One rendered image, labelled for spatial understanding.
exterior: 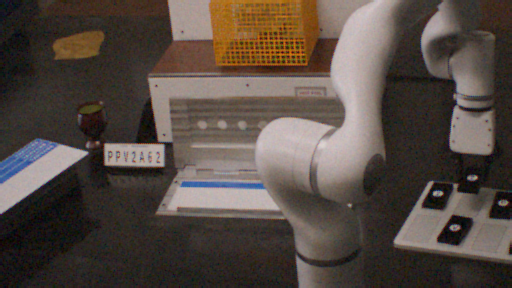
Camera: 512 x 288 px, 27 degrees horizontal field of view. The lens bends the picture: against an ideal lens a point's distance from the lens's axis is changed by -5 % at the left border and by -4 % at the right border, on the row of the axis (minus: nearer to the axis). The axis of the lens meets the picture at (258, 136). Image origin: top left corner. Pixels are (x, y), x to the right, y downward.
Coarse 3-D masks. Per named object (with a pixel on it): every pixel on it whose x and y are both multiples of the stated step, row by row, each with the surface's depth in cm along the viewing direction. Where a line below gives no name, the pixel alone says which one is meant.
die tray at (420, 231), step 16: (480, 192) 243; (416, 208) 240; (448, 208) 239; (464, 208) 238; (480, 208) 237; (416, 224) 235; (432, 224) 234; (480, 224) 231; (496, 224) 230; (400, 240) 230; (416, 240) 229; (432, 240) 228; (464, 240) 227; (480, 240) 226; (496, 240) 225; (464, 256) 223; (480, 256) 221; (496, 256) 220
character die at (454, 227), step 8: (456, 216) 233; (464, 216) 233; (448, 224) 232; (456, 224) 230; (464, 224) 231; (448, 232) 229; (456, 232) 228; (464, 232) 228; (440, 240) 227; (448, 240) 226; (456, 240) 225
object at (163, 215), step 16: (176, 176) 262; (192, 176) 262; (208, 176) 261; (224, 176) 260; (240, 176) 259; (256, 176) 259; (160, 208) 249; (352, 208) 244; (224, 224) 244; (240, 224) 244; (256, 224) 243; (272, 224) 242; (288, 224) 241
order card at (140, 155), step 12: (108, 144) 272; (120, 144) 271; (132, 144) 271; (144, 144) 270; (156, 144) 269; (108, 156) 272; (120, 156) 271; (132, 156) 271; (144, 156) 270; (156, 156) 269
